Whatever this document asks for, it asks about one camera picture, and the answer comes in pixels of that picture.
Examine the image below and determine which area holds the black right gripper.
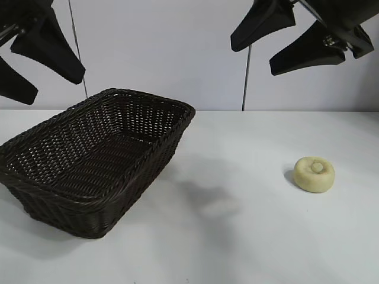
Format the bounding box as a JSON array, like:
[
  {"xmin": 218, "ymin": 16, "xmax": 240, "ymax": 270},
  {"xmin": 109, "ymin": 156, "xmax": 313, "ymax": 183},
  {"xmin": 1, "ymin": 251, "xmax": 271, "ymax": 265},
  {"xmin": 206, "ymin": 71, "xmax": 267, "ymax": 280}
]
[{"xmin": 230, "ymin": 0, "xmax": 379, "ymax": 76}]

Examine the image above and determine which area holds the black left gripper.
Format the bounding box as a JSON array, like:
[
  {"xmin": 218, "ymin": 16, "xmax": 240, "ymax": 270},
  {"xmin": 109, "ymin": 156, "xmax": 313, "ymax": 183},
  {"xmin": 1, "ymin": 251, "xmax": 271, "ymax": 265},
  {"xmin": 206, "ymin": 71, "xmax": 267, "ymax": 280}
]
[{"xmin": 0, "ymin": 0, "xmax": 86, "ymax": 106}]

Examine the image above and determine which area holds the dark brown wicker basket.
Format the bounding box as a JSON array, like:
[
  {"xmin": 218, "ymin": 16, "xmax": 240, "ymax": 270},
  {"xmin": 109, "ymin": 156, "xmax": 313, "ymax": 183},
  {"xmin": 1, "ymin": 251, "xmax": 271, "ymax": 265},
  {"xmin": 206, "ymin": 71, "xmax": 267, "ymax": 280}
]
[{"xmin": 0, "ymin": 88, "xmax": 197, "ymax": 239}]

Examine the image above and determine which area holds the round pale yellow yolk pastry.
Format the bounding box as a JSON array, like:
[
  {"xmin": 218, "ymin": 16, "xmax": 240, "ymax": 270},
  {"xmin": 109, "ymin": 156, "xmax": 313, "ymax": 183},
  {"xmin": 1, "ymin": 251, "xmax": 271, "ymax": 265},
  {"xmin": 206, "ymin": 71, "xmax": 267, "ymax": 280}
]
[{"xmin": 293, "ymin": 156, "xmax": 336, "ymax": 193}]

